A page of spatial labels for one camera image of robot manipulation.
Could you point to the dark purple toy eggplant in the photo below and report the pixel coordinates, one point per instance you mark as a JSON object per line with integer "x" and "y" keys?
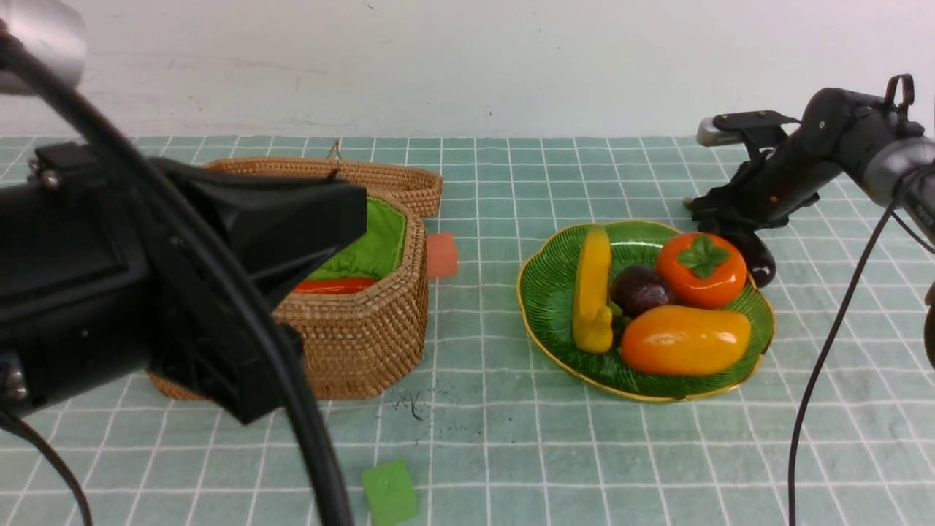
{"x": 759, "y": 260}

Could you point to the yellow toy banana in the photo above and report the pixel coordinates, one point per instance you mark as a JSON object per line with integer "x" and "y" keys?
{"x": 592, "y": 318}

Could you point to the orange foam block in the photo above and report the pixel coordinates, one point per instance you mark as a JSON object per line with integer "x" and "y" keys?
{"x": 442, "y": 255}

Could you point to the orange toy persimmon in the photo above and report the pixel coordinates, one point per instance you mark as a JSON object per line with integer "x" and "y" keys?
{"x": 703, "y": 270}

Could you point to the woven wicker basket lid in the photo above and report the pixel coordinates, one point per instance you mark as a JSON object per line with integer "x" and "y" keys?
{"x": 418, "y": 189}

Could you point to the orange toy carrot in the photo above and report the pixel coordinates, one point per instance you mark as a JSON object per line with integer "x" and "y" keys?
{"x": 334, "y": 286}

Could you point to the woven wicker basket green lining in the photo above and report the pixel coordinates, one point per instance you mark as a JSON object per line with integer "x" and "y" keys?
{"x": 358, "y": 345}

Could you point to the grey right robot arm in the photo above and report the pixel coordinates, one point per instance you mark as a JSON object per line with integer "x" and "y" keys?
{"x": 868, "y": 138}

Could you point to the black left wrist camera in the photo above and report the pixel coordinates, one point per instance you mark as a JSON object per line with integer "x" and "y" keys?
{"x": 53, "y": 33}

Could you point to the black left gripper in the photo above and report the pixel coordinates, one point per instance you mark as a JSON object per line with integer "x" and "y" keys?
{"x": 95, "y": 286}

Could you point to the green leaf-shaped glass plate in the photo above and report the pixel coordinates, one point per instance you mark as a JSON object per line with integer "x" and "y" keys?
{"x": 544, "y": 290}

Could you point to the green checkered tablecloth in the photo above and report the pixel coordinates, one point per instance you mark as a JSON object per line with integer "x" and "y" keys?
{"x": 493, "y": 433}

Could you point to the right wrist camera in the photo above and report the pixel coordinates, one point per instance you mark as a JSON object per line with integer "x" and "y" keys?
{"x": 757, "y": 129}

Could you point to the green foam cube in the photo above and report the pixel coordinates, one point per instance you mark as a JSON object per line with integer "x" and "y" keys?
{"x": 390, "y": 494}

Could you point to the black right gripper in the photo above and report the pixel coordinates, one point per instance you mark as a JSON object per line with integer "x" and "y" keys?
{"x": 764, "y": 194}

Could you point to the orange yellow toy mango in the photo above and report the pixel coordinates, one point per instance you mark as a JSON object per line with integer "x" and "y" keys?
{"x": 674, "y": 340}

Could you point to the purple toy mangosteen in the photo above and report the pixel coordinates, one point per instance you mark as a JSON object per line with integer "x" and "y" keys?
{"x": 639, "y": 288}

